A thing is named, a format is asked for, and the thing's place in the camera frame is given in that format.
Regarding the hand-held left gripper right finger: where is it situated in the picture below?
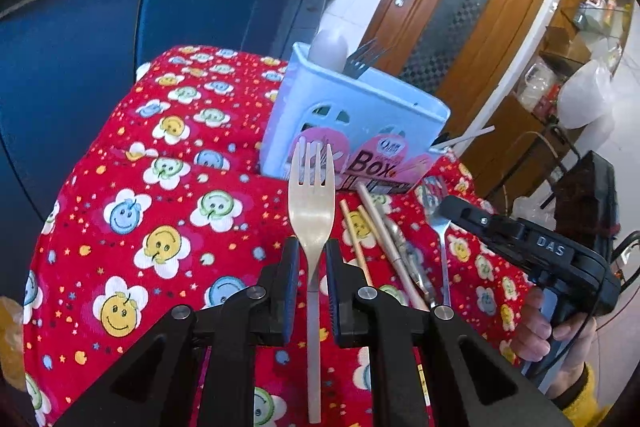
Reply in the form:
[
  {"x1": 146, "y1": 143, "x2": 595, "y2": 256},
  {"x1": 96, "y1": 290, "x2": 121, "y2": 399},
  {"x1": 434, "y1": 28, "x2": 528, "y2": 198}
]
[{"x1": 325, "y1": 239, "x2": 576, "y2": 427}]

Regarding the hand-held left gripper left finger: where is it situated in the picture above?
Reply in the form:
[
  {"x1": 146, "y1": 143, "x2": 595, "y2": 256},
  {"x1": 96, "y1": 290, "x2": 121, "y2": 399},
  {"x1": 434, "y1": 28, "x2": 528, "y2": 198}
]
[{"x1": 52, "y1": 236, "x2": 301, "y2": 427}]

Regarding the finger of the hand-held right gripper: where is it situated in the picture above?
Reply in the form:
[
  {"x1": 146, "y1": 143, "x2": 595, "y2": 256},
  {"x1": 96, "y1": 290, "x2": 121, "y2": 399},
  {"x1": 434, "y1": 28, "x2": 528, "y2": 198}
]
[{"x1": 437, "y1": 195, "x2": 526, "y2": 253}]

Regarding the silver metal fork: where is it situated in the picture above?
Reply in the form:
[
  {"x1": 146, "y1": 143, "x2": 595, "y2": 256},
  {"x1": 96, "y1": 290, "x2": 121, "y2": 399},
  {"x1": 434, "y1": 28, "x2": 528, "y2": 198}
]
[{"x1": 420, "y1": 177, "x2": 453, "y2": 308}]

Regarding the silver metal chopstick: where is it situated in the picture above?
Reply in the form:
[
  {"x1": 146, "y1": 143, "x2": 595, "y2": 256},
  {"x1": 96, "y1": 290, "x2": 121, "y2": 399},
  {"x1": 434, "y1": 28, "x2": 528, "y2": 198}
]
[
  {"x1": 382, "y1": 214, "x2": 428, "y2": 300},
  {"x1": 392, "y1": 227, "x2": 435, "y2": 304}
]

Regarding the beige plastic fork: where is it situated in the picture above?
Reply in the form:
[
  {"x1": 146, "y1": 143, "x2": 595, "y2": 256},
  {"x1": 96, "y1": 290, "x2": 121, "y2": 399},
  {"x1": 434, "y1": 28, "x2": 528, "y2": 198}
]
[
  {"x1": 342, "y1": 39, "x2": 396, "y2": 78},
  {"x1": 287, "y1": 139, "x2": 337, "y2": 424}
]

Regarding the light blue utensil box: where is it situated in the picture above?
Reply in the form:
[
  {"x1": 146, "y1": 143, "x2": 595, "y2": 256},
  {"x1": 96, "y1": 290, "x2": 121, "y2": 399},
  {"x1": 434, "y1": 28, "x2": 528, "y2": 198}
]
[{"x1": 260, "y1": 42, "x2": 451, "y2": 195}]

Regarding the beige plastic spoon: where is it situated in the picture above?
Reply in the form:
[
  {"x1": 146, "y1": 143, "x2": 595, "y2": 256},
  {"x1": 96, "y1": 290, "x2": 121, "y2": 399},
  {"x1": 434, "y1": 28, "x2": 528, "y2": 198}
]
[{"x1": 307, "y1": 29, "x2": 349, "y2": 70}]

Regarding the person's right forearm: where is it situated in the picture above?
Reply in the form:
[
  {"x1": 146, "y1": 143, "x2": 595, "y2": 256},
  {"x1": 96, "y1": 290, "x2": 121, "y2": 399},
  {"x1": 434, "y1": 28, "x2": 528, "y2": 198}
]
[{"x1": 547, "y1": 359, "x2": 613, "y2": 427}]

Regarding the person's right hand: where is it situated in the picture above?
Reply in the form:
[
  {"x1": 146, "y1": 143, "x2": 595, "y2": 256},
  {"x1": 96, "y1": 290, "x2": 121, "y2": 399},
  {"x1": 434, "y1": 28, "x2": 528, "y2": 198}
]
[{"x1": 514, "y1": 292, "x2": 598, "y2": 400}]

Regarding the small white plastic bag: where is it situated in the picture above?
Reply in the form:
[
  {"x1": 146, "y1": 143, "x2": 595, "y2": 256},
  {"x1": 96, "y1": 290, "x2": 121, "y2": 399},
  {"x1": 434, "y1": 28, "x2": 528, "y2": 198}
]
[{"x1": 517, "y1": 62, "x2": 558, "y2": 112}]

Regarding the red smiley printed tablecloth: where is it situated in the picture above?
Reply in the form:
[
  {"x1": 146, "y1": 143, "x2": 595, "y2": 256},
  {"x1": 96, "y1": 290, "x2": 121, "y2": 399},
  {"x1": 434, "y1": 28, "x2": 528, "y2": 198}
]
[{"x1": 22, "y1": 44, "x2": 541, "y2": 427}]

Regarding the large white plastic bag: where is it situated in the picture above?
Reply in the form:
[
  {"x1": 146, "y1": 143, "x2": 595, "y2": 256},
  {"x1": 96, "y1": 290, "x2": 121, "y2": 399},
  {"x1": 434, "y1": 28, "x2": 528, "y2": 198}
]
[{"x1": 557, "y1": 59, "x2": 613, "y2": 130}]

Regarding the wooden storage shelf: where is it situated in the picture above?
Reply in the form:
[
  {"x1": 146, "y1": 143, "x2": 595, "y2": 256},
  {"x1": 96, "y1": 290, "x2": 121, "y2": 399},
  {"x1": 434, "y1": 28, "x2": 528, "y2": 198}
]
[{"x1": 520, "y1": 0, "x2": 636, "y2": 132}]

